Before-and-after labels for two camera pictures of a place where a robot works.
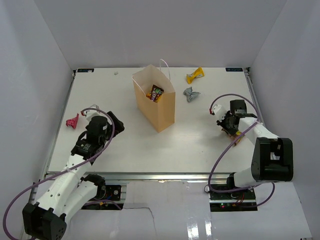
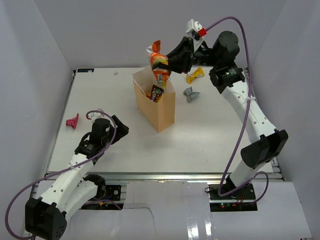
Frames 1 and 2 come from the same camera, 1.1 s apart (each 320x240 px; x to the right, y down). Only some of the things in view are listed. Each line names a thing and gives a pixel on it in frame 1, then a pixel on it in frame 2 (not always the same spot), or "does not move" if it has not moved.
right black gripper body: (225, 124) to (205, 57)
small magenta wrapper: (72, 122) does not move
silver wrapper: (190, 94) does not move
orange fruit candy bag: (233, 137) to (156, 58)
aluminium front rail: (155, 176) does not move
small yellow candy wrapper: (198, 73) does not move
